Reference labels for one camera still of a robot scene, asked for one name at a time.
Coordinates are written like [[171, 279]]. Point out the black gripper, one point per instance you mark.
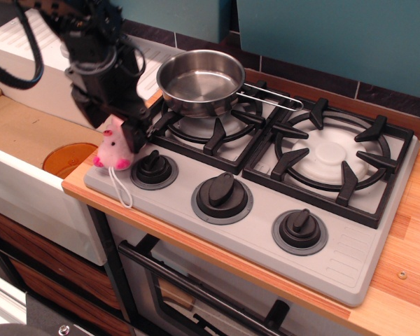
[[104, 78]]

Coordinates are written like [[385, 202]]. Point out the pink stuffed pig toy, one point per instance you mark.
[[115, 155]]

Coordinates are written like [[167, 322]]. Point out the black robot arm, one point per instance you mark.
[[97, 19]]

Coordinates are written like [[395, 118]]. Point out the stainless steel pan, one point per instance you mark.
[[208, 83]]

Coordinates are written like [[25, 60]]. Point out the black left stove knob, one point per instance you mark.
[[154, 171]]

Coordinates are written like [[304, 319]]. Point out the black stove knob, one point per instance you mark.
[[154, 171], [222, 200], [300, 232]]

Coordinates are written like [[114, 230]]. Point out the orange plastic plate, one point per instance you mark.
[[64, 160]]

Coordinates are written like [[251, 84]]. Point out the white toy sink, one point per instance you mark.
[[34, 123]]

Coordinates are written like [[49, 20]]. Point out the black left burner grate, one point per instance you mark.
[[224, 142]]

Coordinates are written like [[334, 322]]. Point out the black burner grate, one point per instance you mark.
[[352, 166], [224, 142]]

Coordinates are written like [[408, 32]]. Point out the black middle stove knob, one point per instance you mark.
[[222, 200]]

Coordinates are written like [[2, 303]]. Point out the grey toy stove top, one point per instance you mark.
[[342, 270]]

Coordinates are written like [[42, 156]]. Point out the wooden drawer front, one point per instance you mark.
[[65, 282]]

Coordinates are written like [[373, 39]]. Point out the black right stove knob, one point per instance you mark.
[[300, 232]]

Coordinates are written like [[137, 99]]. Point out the black right burner grate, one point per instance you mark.
[[352, 166]]

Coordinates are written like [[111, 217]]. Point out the oven door with handle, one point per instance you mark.
[[198, 298]]

